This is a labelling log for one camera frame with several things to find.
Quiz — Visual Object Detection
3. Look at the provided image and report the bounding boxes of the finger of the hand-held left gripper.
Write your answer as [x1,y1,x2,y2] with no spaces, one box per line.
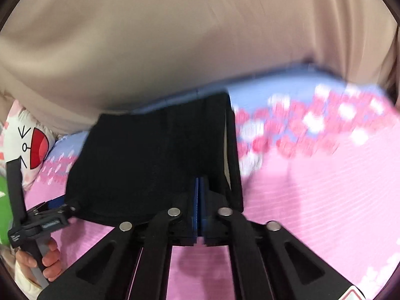
[37,200,79,226]

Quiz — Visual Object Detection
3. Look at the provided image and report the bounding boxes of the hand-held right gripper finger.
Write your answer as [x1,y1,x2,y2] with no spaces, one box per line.
[37,177,201,300]
[200,177,366,300]

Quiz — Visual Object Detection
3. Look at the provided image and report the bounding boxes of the black pants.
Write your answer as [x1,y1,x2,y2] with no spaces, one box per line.
[65,91,244,227]

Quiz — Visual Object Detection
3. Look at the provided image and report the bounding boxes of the person's left forearm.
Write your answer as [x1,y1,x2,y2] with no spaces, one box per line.
[12,264,44,299]

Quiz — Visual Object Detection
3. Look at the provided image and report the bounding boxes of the person's left hand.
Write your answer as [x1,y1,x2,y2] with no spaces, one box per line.
[15,239,64,283]

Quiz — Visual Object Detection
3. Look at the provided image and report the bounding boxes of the white cartoon face pillow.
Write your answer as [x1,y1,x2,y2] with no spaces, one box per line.
[0,100,60,191]

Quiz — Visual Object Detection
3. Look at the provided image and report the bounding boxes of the pink floral blanket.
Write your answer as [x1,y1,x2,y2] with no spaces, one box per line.
[23,64,400,300]

